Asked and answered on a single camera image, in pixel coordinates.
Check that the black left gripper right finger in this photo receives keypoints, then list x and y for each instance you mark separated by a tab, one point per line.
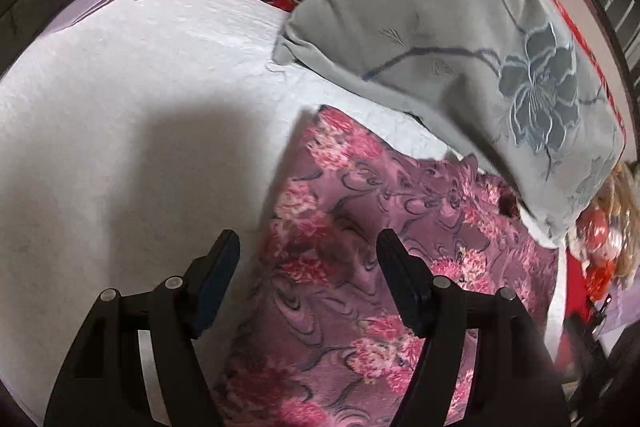
514	382

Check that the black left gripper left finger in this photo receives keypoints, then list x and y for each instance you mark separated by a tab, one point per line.
128	344

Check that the purple floral fleece garment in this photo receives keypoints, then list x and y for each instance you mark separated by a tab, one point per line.
361	244

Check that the white quilted bedspread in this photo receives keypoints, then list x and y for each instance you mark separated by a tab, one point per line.
129	141

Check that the grey floral pillow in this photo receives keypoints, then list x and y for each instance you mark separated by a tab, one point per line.
508	81

